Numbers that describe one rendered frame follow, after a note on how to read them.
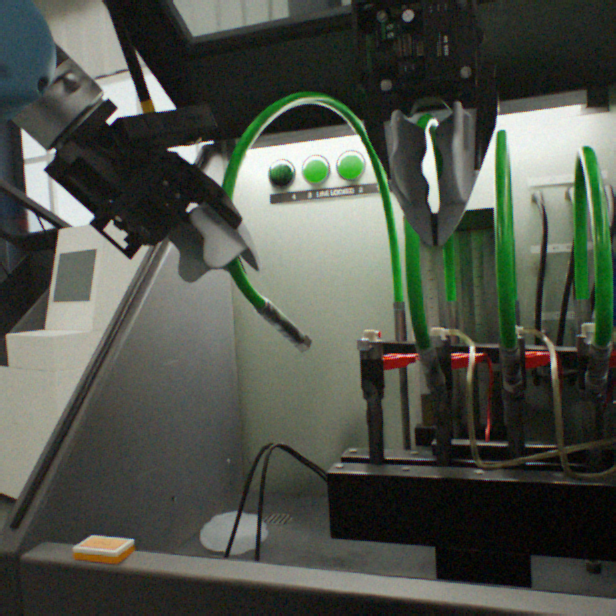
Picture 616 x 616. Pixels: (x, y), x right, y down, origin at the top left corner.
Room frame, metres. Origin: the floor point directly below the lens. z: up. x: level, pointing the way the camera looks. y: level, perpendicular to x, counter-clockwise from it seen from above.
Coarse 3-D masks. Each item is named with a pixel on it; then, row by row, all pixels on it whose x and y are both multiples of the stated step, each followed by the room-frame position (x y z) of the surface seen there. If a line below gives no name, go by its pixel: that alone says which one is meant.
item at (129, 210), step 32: (96, 128) 0.56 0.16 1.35; (64, 160) 0.55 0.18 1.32; (96, 160) 0.56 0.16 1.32; (128, 160) 0.59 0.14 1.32; (160, 160) 0.60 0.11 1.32; (96, 192) 0.57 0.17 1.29; (128, 192) 0.56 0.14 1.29; (160, 192) 0.58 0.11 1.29; (96, 224) 0.60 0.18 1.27; (128, 224) 0.60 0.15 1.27; (160, 224) 0.57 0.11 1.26; (128, 256) 0.62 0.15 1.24
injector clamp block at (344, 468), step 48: (336, 480) 0.73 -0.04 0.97; (384, 480) 0.71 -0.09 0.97; (432, 480) 0.69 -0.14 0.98; (480, 480) 0.68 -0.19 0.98; (528, 480) 0.66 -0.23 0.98; (576, 480) 0.65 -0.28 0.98; (336, 528) 0.73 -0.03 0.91; (384, 528) 0.71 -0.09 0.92; (432, 528) 0.69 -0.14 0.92; (480, 528) 0.68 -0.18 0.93; (528, 528) 0.66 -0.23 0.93; (576, 528) 0.64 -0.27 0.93; (480, 576) 0.68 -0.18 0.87; (528, 576) 0.66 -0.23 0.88
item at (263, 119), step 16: (288, 96) 0.74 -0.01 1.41; (304, 96) 0.76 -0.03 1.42; (320, 96) 0.79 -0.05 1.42; (272, 112) 0.71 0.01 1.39; (352, 112) 0.85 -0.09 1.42; (256, 128) 0.69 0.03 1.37; (240, 144) 0.67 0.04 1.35; (368, 144) 0.89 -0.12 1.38; (240, 160) 0.66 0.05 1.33; (224, 176) 0.65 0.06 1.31; (384, 176) 0.92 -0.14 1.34; (384, 192) 0.92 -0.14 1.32; (384, 208) 0.93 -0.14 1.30; (240, 272) 0.65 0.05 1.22; (400, 272) 0.95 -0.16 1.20; (240, 288) 0.66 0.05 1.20; (400, 288) 0.95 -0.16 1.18; (256, 304) 0.68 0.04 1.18; (400, 304) 0.94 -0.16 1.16
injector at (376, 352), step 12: (372, 348) 0.75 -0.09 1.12; (360, 360) 0.76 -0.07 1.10; (372, 360) 0.75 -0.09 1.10; (360, 372) 0.76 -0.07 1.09; (372, 372) 0.75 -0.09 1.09; (372, 384) 0.73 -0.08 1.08; (384, 384) 0.76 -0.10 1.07; (372, 396) 0.74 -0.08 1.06; (372, 408) 0.76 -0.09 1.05; (372, 420) 0.75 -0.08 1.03; (372, 432) 0.76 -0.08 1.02; (372, 444) 0.76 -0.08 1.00; (372, 456) 0.76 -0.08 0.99; (384, 456) 0.76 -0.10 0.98
